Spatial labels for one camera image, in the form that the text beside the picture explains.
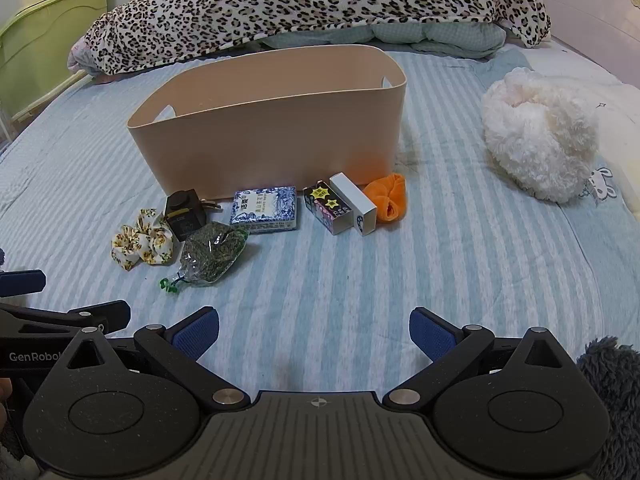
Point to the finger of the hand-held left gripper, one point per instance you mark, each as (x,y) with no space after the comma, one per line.
(95,314)
(20,283)

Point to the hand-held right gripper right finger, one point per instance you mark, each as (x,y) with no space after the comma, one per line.
(431,335)

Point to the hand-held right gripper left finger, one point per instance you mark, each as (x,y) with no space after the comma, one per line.
(196,334)

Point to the floral scrunchie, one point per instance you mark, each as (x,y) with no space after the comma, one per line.
(137,246)

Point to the clear bag of green tea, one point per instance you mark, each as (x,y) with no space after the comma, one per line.
(212,252)

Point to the blue striped bedsheet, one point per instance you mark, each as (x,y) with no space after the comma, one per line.
(350,270)

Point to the small black box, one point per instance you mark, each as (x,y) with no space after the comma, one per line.
(183,216)

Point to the orange cloth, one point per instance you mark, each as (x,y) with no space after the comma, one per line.
(387,201)

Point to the blue white patterned box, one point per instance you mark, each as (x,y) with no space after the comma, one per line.
(262,208)

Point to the long white box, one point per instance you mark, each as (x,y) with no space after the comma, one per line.
(351,201)

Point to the black box with yellow stars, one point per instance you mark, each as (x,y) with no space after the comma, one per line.
(324,206)

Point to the grey fuzzy clothing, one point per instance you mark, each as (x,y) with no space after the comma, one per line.
(612,410)

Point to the beige plastic storage bin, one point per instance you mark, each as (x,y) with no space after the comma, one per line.
(260,145)

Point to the white fluffy plush cloth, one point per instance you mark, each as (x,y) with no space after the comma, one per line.
(540,145)

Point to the pink cloth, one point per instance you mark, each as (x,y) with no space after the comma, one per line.
(80,60)

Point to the green bed headboard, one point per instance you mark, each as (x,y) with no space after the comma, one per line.
(40,50)

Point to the white pillow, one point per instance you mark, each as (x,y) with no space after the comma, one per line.
(617,120)

